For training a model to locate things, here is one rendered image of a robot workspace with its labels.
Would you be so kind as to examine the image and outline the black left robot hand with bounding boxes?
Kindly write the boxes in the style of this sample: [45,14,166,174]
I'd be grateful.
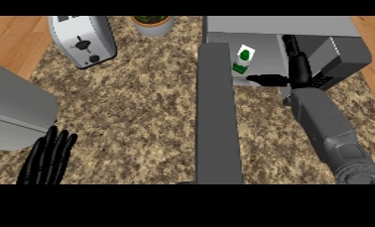
[17,125,80,185]

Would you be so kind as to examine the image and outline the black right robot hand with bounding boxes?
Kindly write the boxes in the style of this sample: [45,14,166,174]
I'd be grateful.
[247,34,313,89]

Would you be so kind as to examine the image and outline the white green milk carton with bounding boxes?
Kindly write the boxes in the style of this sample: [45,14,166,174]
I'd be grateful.
[232,44,257,75]

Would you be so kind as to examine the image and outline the dark grey microwave door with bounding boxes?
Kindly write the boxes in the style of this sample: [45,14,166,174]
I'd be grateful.
[195,42,245,185]

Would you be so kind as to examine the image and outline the grey rounded appliance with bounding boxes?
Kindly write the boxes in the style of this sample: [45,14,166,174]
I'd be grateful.
[0,65,61,152]

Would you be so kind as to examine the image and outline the grey potted plant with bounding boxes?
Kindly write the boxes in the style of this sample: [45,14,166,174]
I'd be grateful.
[130,15,176,38]

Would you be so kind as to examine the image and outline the silver toaster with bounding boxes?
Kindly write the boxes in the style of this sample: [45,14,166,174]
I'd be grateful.
[48,15,119,70]

